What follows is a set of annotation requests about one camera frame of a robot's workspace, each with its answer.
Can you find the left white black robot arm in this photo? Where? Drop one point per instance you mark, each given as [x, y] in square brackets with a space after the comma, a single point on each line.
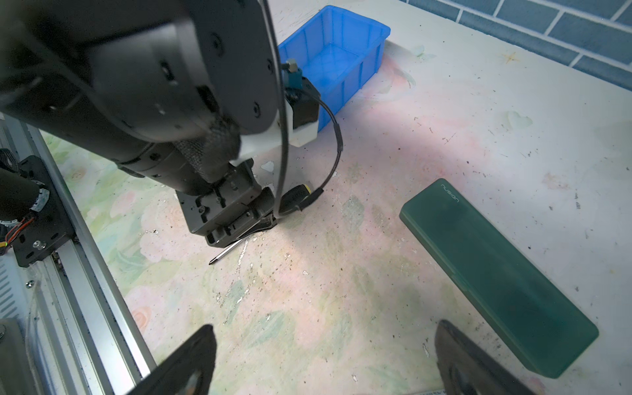
[185, 93]

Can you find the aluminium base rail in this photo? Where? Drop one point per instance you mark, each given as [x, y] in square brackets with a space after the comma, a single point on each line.
[65, 328]

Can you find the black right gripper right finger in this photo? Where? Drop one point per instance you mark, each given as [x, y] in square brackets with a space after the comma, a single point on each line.
[467, 369]

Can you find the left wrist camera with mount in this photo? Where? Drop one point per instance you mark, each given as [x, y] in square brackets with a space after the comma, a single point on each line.
[302, 117]

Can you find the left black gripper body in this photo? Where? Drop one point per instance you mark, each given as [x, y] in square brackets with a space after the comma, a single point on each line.
[236, 207]

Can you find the green translucent plastic case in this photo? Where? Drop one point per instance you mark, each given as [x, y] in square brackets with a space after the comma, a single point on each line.
[543, 328]

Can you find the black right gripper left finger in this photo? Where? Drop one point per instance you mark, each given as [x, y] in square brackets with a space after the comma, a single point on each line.
[188, 370]

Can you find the blue plastic bin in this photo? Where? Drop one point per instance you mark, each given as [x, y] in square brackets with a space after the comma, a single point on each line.
[338, 51]

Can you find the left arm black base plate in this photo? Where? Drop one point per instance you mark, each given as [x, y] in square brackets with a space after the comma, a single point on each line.
[34, 222]

